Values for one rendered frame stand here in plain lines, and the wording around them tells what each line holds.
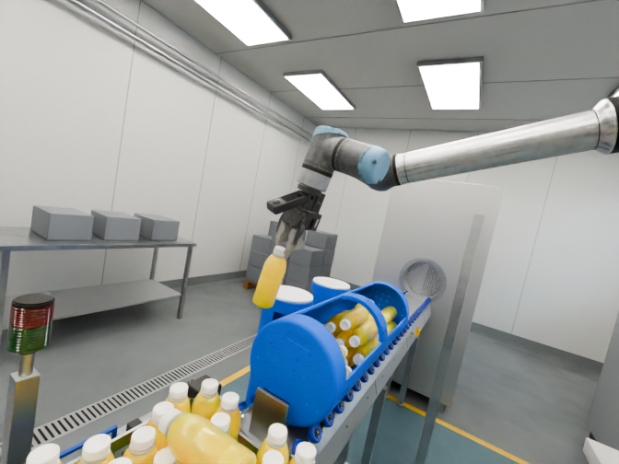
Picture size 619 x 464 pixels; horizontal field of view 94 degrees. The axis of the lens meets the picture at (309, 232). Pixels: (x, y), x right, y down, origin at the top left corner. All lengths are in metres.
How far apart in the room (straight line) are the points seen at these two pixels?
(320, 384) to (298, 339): 0.12
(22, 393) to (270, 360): 0.52
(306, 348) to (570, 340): 5.52
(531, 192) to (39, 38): 6.38
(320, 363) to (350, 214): 5.57
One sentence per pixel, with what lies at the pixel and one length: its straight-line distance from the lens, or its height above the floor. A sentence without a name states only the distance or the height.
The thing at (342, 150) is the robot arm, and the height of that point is 1.70.
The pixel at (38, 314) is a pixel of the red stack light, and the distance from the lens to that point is 0.79.
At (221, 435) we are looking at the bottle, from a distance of 0.60.
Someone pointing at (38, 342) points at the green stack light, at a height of 1.18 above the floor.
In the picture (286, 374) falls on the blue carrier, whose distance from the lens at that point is 0.88.
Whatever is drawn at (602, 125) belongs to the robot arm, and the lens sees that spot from 0.87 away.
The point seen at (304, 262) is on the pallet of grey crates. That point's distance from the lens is 4.39.
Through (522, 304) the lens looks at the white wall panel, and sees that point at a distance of 5.93.
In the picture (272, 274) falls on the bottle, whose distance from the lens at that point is 0.85.
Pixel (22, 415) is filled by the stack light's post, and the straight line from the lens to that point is 0.90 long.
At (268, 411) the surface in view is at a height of 1.01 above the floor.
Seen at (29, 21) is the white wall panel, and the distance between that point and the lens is 3.87.
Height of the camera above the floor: 1.54
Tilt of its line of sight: 5 degrees down
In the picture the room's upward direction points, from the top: 11 degrees clockwise
